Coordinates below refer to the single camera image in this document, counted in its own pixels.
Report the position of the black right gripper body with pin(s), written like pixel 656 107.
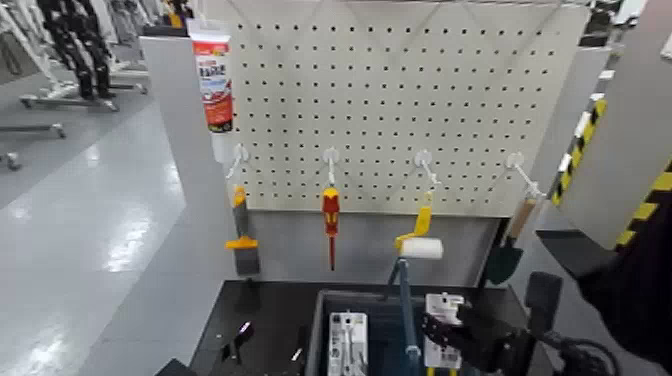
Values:
pixel 501 344

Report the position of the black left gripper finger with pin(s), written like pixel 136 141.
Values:
pixel 236 338
pixel 300 344

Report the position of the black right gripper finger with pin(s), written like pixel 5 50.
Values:
pixel 451 338
pixel 480 316

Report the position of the teal crate with gray rim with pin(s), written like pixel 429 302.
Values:
pixel 378 336

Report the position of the white printed tool package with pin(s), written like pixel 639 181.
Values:
pixel 441 307
pixel 346 341

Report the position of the red yellow screwdriver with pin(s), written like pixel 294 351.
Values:
pixel 330 215

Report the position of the white round pegboard hook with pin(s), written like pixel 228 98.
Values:
pixel 330 156
pixel 514 160
pixel 422 158
pixel 239 155

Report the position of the gray panel with hazard stripes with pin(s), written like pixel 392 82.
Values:
pixel 630 131

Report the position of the beige perforated pegboard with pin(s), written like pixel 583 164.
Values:
pixel 394 94

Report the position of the red white sealant tube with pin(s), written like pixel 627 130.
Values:
pixel 215 94

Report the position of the gray wheeled stand base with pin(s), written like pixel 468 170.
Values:
pixel 31 128

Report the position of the black white humanoid robot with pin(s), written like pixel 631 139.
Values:
pixel 78 47

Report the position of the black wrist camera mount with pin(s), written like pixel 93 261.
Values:
pixel 543 302

